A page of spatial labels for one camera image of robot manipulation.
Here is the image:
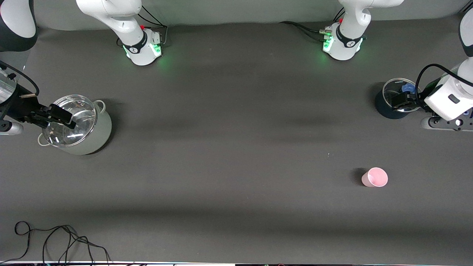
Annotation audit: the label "pink plastic cup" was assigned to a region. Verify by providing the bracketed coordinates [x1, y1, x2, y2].
[361, 167, 388, 188]

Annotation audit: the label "glass lid with blue knob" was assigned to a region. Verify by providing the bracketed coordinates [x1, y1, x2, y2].
[382, 78, 423, 113]

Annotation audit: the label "dark blue saucepan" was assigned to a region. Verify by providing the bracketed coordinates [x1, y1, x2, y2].
[375, 79, 425, 120]

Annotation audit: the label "pale green cooking pot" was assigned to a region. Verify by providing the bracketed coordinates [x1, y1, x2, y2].
[37, 95, 112, 156]

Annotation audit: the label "black right arm wrist cable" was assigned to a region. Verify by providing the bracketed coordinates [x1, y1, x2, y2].
[0, 61, 40, 97]

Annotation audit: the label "black arm wrist cable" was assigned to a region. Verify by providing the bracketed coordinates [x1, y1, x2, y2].
[414, 64, 473, 108]
[0, 61, 40, 97]

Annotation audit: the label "black left arm wrist cable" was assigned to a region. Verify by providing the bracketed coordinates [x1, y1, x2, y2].
[414, 64, 473, 108]

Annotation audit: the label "thin black loose cable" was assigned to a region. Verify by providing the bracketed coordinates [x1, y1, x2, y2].
[0, 221, 111, 265]

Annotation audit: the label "black left arm base cables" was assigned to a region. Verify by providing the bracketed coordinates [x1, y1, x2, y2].
[279, 7, 346, 42]

